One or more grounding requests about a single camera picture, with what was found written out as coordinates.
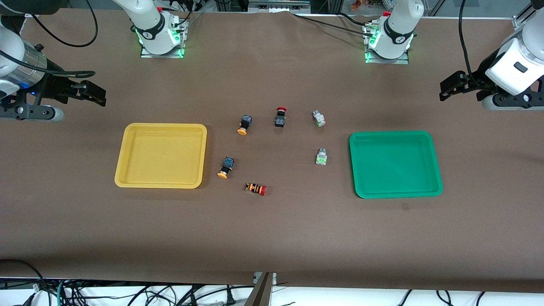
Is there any yellow push button switch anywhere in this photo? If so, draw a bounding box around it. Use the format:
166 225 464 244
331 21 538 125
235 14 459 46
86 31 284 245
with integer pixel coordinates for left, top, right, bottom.
237 114 253 136
217 156 235 179

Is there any black cable on table cover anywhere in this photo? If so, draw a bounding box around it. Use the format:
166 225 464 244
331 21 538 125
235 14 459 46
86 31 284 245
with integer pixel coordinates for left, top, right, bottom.
293 12 372 34

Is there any brown table cover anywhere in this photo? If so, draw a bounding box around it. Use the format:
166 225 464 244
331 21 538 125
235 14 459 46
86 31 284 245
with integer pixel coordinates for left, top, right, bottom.
0 8 544 294

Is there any thick black floor cable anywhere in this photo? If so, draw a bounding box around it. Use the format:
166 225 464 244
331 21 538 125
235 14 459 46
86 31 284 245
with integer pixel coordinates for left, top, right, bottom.
0 258 46 298

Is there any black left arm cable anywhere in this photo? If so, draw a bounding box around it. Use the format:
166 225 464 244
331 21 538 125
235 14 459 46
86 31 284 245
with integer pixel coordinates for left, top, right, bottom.
458 0 489 90

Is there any black cable with plug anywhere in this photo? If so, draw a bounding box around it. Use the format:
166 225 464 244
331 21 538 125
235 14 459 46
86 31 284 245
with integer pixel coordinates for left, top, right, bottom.
187 286 255 306

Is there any grey table bracket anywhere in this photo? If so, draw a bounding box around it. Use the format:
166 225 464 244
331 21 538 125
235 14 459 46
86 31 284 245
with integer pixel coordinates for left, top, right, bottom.
243 272 278 306

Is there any teal cable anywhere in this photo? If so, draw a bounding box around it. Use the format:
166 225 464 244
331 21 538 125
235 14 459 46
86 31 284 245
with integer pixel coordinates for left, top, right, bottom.
54 279 82 306

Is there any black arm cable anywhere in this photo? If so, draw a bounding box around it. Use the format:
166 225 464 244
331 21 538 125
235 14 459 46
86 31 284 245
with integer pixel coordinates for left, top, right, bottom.
0 0 99 79
458 0 489 90

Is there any green plastic tray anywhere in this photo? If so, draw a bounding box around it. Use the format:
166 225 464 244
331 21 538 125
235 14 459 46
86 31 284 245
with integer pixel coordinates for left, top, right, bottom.
349 131 444 199

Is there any yellow plastic tray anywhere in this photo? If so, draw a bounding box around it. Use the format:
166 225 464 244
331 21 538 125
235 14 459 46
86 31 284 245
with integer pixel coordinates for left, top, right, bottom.
114 123 208 189

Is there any grey power strip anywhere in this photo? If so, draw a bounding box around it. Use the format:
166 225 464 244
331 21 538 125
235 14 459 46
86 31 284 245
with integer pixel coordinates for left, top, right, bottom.
248 0 312 14

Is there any aluminium frame profile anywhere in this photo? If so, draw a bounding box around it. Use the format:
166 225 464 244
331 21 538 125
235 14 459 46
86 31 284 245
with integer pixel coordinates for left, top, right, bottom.
512 3 544 30

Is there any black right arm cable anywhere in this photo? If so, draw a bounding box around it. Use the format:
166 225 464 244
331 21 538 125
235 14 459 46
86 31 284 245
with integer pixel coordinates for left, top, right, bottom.
0 0 99 79

